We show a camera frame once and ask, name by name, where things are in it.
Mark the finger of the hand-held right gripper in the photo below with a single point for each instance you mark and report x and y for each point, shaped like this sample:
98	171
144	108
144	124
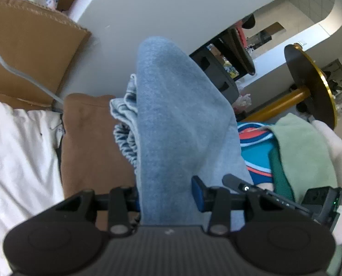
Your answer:
234	181

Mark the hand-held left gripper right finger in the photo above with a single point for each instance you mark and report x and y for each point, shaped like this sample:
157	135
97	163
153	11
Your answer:
197	192

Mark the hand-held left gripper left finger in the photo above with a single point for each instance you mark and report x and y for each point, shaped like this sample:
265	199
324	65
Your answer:
133	199

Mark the blue denim pants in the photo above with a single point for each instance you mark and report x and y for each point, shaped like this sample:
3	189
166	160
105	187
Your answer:
174	115

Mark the blue patterned blanket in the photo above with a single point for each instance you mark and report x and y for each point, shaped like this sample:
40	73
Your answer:
257	155

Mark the dark green cloth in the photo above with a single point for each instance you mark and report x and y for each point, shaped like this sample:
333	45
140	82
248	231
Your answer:
280	175

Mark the light green towel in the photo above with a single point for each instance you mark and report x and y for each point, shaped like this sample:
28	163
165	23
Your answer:
303	149

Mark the brown folded cloth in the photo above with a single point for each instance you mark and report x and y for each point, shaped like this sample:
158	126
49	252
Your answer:
87	149

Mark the black chair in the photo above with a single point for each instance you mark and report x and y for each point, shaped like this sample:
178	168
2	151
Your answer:
217	72

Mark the bear printed bedsheet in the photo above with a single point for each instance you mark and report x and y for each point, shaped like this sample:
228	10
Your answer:
15	164

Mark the black gold round table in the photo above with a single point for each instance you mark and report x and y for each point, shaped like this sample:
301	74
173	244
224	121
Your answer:
303	72

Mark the flattened cardboard box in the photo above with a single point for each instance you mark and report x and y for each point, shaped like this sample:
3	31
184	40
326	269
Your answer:
30	40

